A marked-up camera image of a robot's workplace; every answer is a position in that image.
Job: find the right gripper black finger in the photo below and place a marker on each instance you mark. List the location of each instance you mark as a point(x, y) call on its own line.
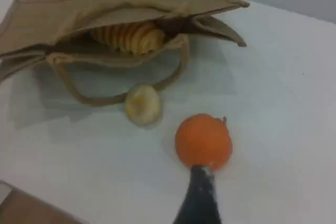
point(199, 200)

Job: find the long striped bread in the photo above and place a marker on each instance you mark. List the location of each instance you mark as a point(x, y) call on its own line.
point(134, 37)

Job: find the brown jute tote bag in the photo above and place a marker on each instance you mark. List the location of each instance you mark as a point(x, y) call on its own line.
point(65, 11)

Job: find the orange fruit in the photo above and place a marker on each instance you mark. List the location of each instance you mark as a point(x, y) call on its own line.
point(203, 140)

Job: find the pale round banana slice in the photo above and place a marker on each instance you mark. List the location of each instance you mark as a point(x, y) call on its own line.
point(143, 106)

